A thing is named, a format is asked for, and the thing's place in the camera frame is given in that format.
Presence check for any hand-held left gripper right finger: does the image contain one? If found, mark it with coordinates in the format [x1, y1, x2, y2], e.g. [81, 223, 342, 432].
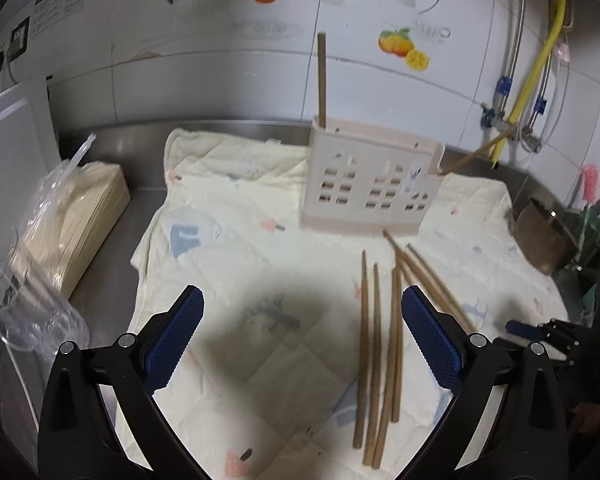
[395, 285, 571, 480]

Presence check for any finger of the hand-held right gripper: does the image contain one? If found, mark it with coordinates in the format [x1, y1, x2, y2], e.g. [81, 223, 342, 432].
[505, 317, 581, 358]

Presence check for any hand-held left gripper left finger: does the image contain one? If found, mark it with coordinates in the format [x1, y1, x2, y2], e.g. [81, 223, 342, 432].
[37, 285, 206, 480]

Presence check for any beige plastic chopstick holder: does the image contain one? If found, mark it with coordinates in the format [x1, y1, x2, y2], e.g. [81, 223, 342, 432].
[299, 116, 446, 236]

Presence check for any person's right hand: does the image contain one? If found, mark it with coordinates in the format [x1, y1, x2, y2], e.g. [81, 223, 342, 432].
[567, 400, 600, 436]

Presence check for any green utensil cup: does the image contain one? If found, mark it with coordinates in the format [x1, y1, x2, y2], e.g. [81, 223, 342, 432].
[577, 205, 600, 271]

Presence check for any cream printed quilted cloth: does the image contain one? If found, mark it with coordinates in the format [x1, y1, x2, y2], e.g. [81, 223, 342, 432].
[130, 127, 571, 480]

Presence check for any stainless steel pot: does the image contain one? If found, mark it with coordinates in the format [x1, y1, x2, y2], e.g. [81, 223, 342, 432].
[512, 197, 581, 276]

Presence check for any pink bottle brush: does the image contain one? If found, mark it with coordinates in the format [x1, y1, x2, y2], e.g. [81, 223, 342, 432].
[577, 164, 600, 211]

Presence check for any stack of beige paper napkins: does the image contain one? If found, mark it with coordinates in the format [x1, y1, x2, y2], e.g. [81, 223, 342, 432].
[10, 161, 132, 297]

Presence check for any clear plastic cup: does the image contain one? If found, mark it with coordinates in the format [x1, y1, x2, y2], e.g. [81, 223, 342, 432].
[0, 227, 91, 356]

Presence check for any metal pipe valve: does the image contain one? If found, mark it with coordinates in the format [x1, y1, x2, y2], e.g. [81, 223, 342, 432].
[480, 102, 513, 131]
[520, 127, 543, 153]

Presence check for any clear plastic bag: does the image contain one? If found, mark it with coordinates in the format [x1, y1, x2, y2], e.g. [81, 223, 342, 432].
[17, 132, 106, 261]

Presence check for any white plastic board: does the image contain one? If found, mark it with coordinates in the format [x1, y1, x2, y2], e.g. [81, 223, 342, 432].
[0, 82, 61, 281]

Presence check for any short braided metal hose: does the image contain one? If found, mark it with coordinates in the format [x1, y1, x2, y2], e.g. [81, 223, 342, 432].
[527, 0, 576, 133]

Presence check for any yellow gas hose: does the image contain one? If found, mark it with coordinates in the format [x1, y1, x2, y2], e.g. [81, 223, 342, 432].
[490, 0, 568, 168]

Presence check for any long braided metal hose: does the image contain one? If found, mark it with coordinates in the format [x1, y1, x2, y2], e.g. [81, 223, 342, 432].
[495, 0, 526, 116]

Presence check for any black wall socket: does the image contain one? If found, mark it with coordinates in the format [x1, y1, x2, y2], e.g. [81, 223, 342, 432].
[7, 17, 32, 61]

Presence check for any white wall notice sticker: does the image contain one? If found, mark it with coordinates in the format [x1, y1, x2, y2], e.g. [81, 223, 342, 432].
[30, 0, 91, 38]

